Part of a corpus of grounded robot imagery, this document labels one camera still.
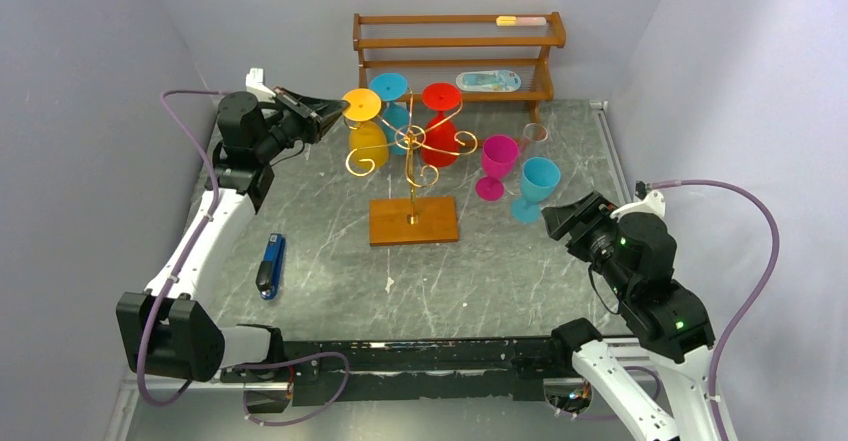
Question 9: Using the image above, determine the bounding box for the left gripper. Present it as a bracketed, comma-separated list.
[259, 89, 353, 162]

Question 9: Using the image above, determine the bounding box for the yellow wine glass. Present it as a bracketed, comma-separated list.
[343, 88, 389, 177]

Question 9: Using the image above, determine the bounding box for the blue wine glass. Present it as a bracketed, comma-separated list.
[369, 73, 409, 156]
[510, 157, 561, 224]

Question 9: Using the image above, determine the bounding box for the blue wine glass back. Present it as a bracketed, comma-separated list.
[369, 73, 409, 156]

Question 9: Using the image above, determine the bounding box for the clear wine glass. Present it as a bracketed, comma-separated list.
[518, 123, 549, 159]

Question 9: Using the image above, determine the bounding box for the magenta wine glass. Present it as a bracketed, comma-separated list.
[475, 134, 520, 202]

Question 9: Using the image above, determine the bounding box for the gold wire glass rack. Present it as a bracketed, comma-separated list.
[342, 88, 479, 247]

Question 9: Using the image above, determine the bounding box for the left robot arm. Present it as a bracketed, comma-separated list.
[116, 88, 350, 387]

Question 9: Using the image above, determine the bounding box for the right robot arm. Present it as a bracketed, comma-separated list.
[541, 191, 721, 440]

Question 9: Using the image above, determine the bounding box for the red wine glass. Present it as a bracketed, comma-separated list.
[420, 82, 461, 168]

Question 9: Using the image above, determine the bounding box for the wooden shelf rack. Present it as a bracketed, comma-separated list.
[352, 11, 567, 123]

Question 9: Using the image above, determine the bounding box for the blue packaged item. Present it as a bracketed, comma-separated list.
[455, 70, 522, 93]

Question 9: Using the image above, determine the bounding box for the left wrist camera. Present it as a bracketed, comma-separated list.
[245, 67, 276, 102]

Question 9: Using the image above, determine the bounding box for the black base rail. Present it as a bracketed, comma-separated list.
[221, 329, 601, 406]

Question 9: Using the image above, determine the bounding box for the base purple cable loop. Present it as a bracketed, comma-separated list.
[241, 351, 352, 428]

